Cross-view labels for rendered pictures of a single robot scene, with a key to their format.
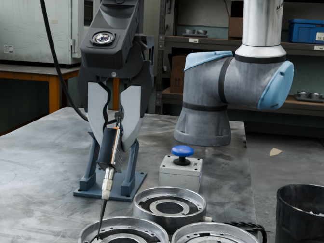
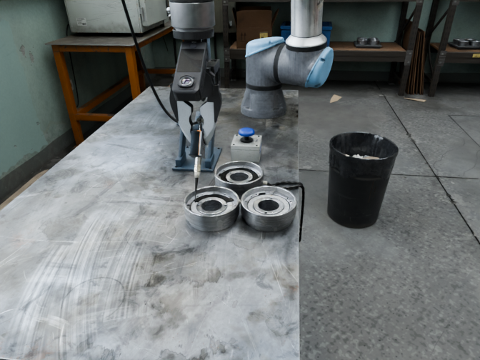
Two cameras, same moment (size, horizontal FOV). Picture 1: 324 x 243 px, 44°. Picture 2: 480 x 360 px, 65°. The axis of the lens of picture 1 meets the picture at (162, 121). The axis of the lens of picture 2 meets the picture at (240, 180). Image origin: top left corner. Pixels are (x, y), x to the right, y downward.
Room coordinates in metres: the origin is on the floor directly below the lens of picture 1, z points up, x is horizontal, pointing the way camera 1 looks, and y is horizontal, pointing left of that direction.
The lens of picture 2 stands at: (-0.17, -0.01, 1.23)
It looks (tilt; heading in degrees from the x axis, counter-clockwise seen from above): 30 degrees down; 359
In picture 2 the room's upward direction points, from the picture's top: 1 degrees counter-clockwise
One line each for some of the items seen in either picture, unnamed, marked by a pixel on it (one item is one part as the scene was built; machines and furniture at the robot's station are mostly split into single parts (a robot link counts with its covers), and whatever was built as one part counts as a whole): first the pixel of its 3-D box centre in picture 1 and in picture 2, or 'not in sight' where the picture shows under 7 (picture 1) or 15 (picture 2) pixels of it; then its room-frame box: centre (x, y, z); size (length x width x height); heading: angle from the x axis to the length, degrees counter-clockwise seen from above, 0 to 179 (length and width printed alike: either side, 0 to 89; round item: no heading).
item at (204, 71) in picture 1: (209, 76); (266, 60); (1.03, -0.12, 0.97); 0.13 x 0.12 x 0.14; 57
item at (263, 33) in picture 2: (190, 73); (255, 26); (4.14, -0.27, 0.64); 0.49 x 0.40 x 0.37; 86
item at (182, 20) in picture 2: not in sight; (191, 16); (0.53, 0.06, 1.15); 0.08 x 0.08 x 0.05
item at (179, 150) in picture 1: (182, 160); (246, 138); (0.69, -0.04, 0.85); 0.04 x 0.04 x 0.05
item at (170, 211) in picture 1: (169, 213); (239, 180); (0.54, -0.02, 0.82); 0.10 x 0.10 x 0.04
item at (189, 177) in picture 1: (181, 172); (246, 146); (0.70, -0.04, 0.82); 0.08 x 0.07 x 0.05; 171
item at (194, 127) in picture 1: (203, 120); (263, 96); (1.03, -0.11, 0.85); 0.15 x 0.15 x 0.10
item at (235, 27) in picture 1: (248, 20); not in sight; (4.07, -0.79, 1.19); 0.52 x 0.42 x 0.38; 81
